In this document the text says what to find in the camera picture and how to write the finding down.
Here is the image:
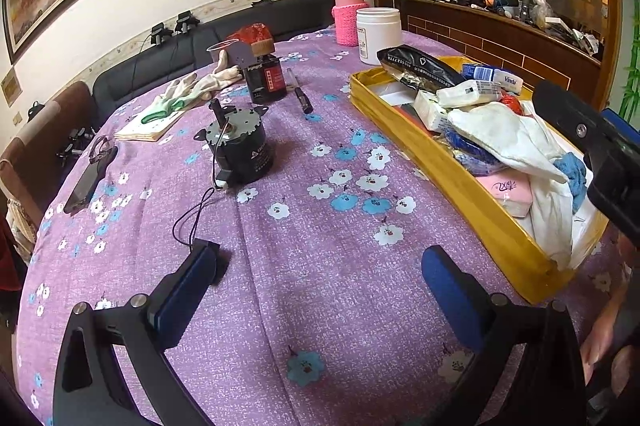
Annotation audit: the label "blue Vinda tissue pack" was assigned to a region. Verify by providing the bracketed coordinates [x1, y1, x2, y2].
[461, 64, 524, 95]

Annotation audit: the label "brown armchair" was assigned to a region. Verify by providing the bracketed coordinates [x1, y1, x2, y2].
[1, 82, 96, 257]

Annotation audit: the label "blue cloth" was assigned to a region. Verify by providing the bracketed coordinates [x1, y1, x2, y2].
[554, 152, 587, 214]

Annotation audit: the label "purple floral tablecloth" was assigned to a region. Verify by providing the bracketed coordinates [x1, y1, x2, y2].
[14, 25, 626, 426]

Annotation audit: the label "white towel cloth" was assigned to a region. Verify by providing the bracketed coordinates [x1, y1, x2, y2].
[448, 101, 589, 270]

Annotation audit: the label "pink rose tissue pack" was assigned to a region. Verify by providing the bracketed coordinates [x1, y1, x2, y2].
[476, 169, 533, 218]

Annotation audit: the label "pink sleeved thermos bottle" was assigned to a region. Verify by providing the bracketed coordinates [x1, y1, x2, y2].
[332, 0, 369, 47]

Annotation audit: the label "black leather sofa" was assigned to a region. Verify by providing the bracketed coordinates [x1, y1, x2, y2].
[92, 0, 334, 127]

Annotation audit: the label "red plastic bag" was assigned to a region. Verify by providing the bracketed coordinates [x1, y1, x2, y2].
[228, 22, 274, 57]

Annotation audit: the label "white plastic jar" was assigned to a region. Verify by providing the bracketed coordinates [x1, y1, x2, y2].
[356, 7, 402, 66]

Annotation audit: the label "clear plastic cup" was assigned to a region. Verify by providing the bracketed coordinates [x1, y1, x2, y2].
[206, 38, 240, 70]

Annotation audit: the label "white flat box under gloves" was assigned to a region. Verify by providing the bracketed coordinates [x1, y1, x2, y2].
[114, 106, 186, 142]

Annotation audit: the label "yellow cardboard tray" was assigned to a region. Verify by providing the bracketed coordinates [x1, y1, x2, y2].
[350, 68, 608, 304]

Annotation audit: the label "wooden brick-pattern counter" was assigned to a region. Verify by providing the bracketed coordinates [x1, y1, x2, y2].
[393, 0, 608, 110]

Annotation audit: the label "black snack pouch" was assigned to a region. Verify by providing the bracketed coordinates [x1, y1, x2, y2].
[376, 44, 465, 93]

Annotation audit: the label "dark bottle red label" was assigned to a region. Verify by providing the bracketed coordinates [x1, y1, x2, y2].
[243, 38, 286, 105]

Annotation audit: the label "white tissue pack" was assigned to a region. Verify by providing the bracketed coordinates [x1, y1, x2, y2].
[436, 80, 502, 109]

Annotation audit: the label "person's right hand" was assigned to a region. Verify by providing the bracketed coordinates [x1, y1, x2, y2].
[580, 232, 639, 397]

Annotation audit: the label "white work gloves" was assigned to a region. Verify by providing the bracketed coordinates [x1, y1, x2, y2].
[141, 66, 242, 124]

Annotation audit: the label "black cylindrical motor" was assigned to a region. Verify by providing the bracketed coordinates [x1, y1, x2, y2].
[193, 99, 274, 189]

